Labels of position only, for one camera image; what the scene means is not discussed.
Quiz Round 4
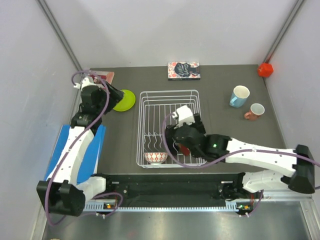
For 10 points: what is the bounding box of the grey slotted cable duct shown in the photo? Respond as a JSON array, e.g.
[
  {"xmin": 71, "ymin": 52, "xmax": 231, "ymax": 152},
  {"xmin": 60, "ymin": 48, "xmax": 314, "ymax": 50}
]
[{"xmin": 83, "ymin": 201, "xmax": 253, "ymax": 213}]

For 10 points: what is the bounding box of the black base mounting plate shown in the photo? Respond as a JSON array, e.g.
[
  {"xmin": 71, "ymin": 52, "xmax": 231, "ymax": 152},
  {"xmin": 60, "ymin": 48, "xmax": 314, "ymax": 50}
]
[{"xmin": 95, "ymin": 173, "xmax": 257, "ymax": 200}]

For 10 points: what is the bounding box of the pink cover book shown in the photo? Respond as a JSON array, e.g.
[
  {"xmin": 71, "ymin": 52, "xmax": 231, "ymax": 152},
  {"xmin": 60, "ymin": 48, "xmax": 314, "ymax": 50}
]
[{"xmin": 85, "ymin": 70, "xmax": 115, "ymax": 86}]

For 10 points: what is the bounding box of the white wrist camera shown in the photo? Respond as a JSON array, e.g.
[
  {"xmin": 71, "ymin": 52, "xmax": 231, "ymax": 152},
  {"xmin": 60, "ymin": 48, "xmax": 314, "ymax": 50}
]
[
  {"xmin": 73, "ymin": 76, "xmax": 96, "ymax": 91},
  {"xmin": 172, "ymin": 105, "xmax": 196, "ymax": 128}
]

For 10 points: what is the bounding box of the red cube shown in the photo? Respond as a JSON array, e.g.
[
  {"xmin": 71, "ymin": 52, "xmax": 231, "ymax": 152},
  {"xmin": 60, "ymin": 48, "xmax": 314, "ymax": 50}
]
[{"xmin": 257, "ymin": 62, "xmax": 274, "ymax": 78}]

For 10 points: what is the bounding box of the light blue mug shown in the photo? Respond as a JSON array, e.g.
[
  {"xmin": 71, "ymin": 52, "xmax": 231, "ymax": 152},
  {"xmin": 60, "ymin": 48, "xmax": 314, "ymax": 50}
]
[{"xmin": 229, "ymin": 85, "xmax": 250, "ymax": 108}]

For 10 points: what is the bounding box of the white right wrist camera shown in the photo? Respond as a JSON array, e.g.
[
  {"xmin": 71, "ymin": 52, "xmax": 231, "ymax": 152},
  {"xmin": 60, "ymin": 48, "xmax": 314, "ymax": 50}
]
[{"xmin": 172, "ymin": 105, "xmax": 196, "ymax": 128}]

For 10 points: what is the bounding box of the salmon pink mug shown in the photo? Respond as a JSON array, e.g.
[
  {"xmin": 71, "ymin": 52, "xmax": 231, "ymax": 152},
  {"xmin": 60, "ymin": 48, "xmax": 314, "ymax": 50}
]
[{"xmin": 244, "ymin": 103, "xmax": 265, "ymax": 121}]

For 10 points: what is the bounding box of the blue foam pad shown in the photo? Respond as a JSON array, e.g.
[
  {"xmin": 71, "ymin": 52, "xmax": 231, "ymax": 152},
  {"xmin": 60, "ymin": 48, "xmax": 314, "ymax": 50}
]
[{"xmin": 44, "ymin": 124, "xmax": 107, "ymax": 185}]

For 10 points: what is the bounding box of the lime green plate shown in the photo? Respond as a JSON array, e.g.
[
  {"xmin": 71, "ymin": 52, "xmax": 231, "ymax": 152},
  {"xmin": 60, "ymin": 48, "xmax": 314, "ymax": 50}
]
[{"xmin": 113, "ymin": 89, "xmax": 136, "ymax": 112}]

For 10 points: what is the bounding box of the dark red plate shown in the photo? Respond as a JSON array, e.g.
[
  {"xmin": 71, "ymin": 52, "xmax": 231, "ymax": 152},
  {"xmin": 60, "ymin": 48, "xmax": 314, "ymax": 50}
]
[{"xmin": 174, "ymin": 143, "xmax": 191, "ymax": 157}]

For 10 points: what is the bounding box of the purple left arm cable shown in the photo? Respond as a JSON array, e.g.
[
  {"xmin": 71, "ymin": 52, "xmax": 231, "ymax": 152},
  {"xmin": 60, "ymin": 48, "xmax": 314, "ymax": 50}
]
[{"xmin": 44, "ymin": 69, "xmax": 123, "ymax": 226}]

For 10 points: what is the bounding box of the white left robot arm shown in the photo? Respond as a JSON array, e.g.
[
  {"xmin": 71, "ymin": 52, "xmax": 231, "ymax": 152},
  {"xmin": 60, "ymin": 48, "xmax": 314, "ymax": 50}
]
[{"xmin": 36, "ymin": 84, "xmax": 125, "ymax": 217}]

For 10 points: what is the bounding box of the floral Little Women book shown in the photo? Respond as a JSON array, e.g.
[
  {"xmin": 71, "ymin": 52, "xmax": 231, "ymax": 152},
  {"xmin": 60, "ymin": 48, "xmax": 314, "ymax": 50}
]
[{"xmin": 167, "ymin": 61, "xmax": 201, "ymax": 81}]

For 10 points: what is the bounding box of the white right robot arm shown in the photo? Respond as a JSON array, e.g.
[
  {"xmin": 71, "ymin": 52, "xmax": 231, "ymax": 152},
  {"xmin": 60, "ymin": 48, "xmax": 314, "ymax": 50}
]
[{"xmin": 161, "ymin": 112, "xmax": 320, "ymax": 198}]

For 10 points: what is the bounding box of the white wire dish rack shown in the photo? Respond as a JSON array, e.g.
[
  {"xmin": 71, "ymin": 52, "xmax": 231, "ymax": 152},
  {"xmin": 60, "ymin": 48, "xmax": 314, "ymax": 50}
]
[{"xmin": 136, "ymin": 89, "xmax": 201, "ymax": 169}]

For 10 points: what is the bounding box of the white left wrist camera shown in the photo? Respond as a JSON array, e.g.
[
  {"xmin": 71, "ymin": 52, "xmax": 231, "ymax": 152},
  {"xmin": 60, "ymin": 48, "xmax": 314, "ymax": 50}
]
[{"xmin": 73, "ymin": 76, "xmax": 96, "ymax": 91}]

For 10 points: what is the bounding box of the red patterned white bowl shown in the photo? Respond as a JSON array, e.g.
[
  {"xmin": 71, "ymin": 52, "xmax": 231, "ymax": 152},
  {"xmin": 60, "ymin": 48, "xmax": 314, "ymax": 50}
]
[{"xmin": 144, "ymin": 152, "xmax": 168, "ymax": 165}]

